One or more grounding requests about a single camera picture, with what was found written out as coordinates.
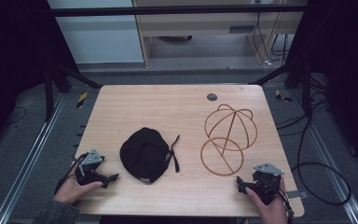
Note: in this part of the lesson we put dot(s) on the light wooden desk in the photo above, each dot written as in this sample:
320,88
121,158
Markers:
199,23

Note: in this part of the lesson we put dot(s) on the black metal stand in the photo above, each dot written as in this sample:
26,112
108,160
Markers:
49,93
306,90

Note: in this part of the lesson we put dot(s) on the black hat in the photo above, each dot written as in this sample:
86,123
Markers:
144,155

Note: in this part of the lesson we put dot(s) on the grey metal bracket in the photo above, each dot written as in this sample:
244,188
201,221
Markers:
297,194

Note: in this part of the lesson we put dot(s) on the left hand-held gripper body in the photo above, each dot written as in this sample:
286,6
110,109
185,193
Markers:
88,169

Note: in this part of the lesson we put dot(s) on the person's right hand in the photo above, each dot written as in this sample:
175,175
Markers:
270,213

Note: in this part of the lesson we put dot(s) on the grey round table grommet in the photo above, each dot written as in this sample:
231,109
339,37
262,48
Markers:
212,97

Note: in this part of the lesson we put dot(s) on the yellow black striped tape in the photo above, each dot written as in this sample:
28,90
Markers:
81,100
280,95

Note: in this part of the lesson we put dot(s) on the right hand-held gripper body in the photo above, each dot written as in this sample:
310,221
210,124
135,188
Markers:
265,183

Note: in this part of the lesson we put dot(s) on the person's left hand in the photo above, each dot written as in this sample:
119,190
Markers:
70,193

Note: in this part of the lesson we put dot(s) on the black curtain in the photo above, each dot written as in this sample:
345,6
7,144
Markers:
12,62
348,62

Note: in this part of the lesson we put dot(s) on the aluminium floor rail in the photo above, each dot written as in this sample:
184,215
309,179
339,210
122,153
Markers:
332,161
24,165

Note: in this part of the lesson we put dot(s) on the white cabinet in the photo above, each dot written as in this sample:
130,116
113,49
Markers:
99,37

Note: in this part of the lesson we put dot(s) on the black horizontal frame bar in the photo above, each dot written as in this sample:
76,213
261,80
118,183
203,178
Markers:
174,10

